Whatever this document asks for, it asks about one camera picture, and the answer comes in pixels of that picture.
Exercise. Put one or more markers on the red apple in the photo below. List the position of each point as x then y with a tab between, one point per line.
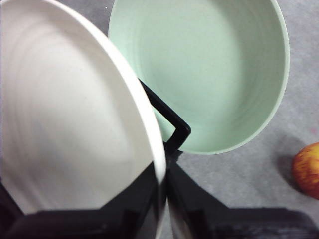
307	171

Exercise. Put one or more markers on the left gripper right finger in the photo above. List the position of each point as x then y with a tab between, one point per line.
224	224

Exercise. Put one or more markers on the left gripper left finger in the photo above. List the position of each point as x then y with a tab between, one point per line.
87	224

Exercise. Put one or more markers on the green plate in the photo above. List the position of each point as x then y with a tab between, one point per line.
211	74

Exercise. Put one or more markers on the black plate rack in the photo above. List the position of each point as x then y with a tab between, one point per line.
178	132

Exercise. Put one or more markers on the cream yellow plate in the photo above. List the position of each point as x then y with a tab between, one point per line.
62	99

